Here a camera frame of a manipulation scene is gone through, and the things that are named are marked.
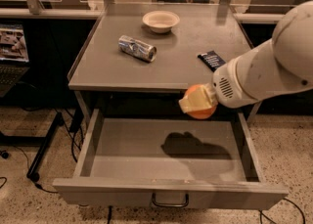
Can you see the white paper bowl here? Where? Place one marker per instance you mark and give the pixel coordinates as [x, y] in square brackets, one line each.
[160, 21]

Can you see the black desk stand base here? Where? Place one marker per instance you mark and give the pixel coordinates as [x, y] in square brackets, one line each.
[42, 142]

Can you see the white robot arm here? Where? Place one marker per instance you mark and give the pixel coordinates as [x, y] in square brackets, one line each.
[279, 66]

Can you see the orange fruit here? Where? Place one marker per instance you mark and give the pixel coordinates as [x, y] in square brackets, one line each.
[204, 114]

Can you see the dark blue snack bar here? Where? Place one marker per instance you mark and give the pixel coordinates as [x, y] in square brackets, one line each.
[212, 60]

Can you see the laptop with lit screen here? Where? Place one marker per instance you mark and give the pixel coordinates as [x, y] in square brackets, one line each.
[14, 60]

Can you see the dark metal drawer handle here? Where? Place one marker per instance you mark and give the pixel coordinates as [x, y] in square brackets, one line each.
[169, 201]

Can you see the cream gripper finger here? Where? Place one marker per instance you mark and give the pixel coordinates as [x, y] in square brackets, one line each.
[198, 97]

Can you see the crushed silver soda can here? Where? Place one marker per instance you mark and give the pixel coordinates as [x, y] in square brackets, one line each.
[137, 48]

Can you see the grey metal open drawer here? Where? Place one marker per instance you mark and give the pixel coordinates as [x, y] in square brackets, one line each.
[124, 161]

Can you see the grey counter cabinet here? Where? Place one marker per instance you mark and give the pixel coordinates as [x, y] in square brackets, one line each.
[101, 66]

